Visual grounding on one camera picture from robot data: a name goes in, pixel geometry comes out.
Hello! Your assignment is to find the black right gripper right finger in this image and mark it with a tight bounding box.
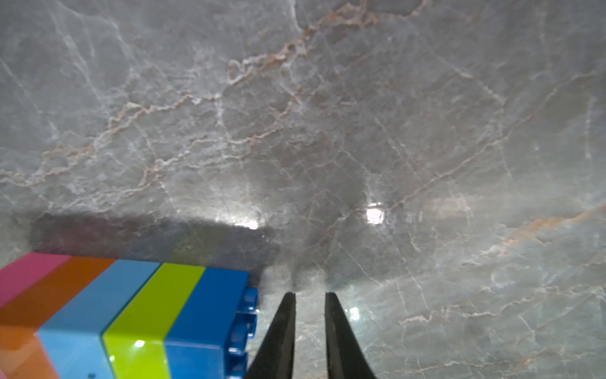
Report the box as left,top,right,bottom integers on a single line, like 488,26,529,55
324,292,377,379

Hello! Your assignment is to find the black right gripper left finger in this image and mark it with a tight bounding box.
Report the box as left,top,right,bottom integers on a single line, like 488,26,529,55
244,292,296,379

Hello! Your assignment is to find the lime green small lego brick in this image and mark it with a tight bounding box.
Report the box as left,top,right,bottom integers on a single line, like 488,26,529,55
103,264,205,379

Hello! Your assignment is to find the light blue long brick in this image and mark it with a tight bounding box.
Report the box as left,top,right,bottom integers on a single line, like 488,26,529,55
37,260,159,378

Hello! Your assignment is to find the orange small lego brick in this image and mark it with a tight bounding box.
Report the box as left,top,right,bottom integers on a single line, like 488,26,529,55
1,257,115,378

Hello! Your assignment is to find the pink small lego brick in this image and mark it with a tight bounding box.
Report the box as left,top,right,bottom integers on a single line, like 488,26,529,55
1,252,71,306

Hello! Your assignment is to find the dark blue small lego brick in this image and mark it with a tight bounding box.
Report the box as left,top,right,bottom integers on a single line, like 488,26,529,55
164,268,259,378

